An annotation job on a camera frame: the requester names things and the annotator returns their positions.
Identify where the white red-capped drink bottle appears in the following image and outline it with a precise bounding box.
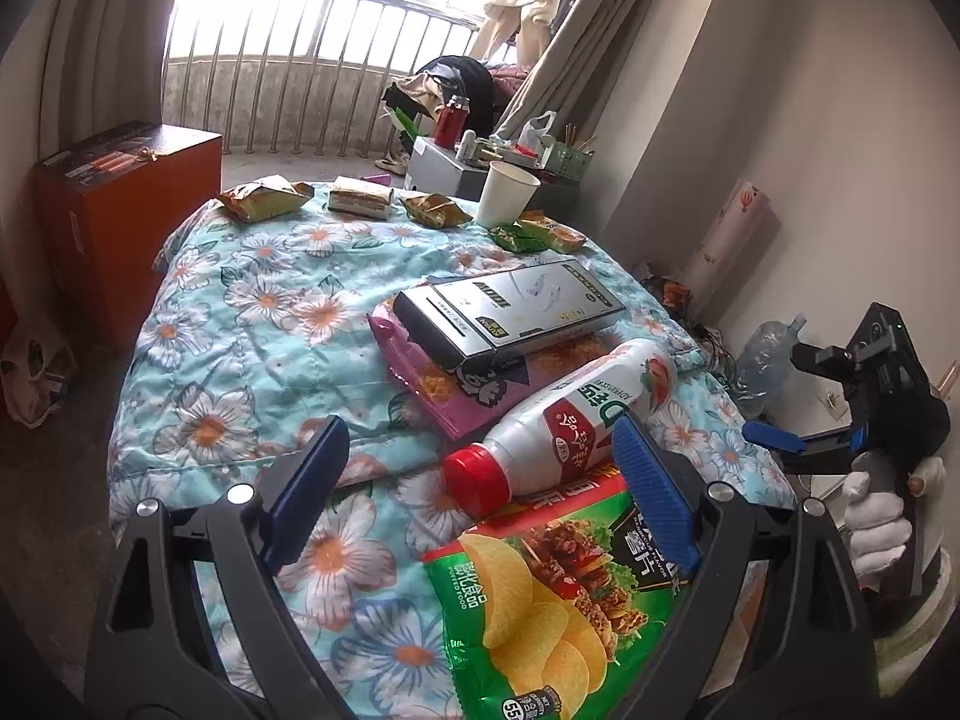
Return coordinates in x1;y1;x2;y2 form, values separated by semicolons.
441;340;677;520

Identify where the green potato chips bag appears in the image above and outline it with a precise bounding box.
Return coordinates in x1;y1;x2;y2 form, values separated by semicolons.
425;463;686;718

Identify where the pink snack bag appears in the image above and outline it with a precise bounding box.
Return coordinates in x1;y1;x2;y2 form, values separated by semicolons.
368;301;610;440

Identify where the silver charging cable box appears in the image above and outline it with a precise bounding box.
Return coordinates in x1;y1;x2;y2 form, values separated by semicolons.
394;257;625;372

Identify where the white gloved right hand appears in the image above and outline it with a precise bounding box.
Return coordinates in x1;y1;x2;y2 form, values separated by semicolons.
843;452;947;590

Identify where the large clear water jug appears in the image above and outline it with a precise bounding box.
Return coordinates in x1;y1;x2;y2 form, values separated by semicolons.
731;314;807;421

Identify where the floral teal quilt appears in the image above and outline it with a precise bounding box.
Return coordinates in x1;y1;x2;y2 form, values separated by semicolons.
106;179;799;720

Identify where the orange snack wrapper right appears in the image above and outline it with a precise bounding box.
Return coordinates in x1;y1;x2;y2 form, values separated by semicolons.
517;211;586;254

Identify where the shopping bag on floor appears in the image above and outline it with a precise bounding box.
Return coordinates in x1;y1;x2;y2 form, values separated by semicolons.
2;319;76;429

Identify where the green snack wrapper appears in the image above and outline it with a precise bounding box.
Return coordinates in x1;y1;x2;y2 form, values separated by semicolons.
488;223;548;255

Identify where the golden snack wrapper left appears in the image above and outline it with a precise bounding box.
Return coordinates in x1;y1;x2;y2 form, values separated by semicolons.
218;174;314;224

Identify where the golden snack wrapper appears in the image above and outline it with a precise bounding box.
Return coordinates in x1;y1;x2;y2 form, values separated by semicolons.
218;174;314;224
402;193;472;229

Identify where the white sandwich cake pack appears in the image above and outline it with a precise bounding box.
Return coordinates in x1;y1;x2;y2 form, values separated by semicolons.
329;176;394;221

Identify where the golden snack wrapper middle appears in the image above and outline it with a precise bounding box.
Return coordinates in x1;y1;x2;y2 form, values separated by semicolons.
402;193;472;229

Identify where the white paper cup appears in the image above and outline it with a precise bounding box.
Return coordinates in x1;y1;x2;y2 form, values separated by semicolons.
473;161;540;227

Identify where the green plastic basket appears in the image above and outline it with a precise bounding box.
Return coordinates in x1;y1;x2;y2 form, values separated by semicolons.
542;142;592;184

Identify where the grey bedside cabinet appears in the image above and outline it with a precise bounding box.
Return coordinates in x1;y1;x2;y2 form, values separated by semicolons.
404;137;579;223

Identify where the white plastic bag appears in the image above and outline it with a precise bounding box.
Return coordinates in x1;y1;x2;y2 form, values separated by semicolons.
516;110;556;154

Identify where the grey right curtain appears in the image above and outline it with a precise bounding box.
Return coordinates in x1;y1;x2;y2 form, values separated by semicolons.
496;0;654;138

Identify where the grey curtain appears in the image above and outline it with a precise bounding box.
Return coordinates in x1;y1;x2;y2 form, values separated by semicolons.
29;0;189;166
496;0;654;138

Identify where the red thermos bottle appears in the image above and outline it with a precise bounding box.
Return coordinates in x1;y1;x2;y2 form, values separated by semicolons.
433;94;470;149

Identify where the black clothes pile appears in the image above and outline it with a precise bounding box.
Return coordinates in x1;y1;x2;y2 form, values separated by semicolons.
382;55;498;137

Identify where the metal balcony railing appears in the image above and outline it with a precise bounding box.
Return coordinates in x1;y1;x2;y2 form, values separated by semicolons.
161;0;478;156

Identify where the grey left curtain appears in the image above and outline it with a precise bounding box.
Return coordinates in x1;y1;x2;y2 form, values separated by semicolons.
29;0;189;166

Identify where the beige hanging garment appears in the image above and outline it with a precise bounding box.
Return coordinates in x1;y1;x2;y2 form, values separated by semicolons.
467;0;562;68

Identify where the cables and boxes pile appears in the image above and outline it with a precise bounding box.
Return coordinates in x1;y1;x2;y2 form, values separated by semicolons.
636;268;737;384

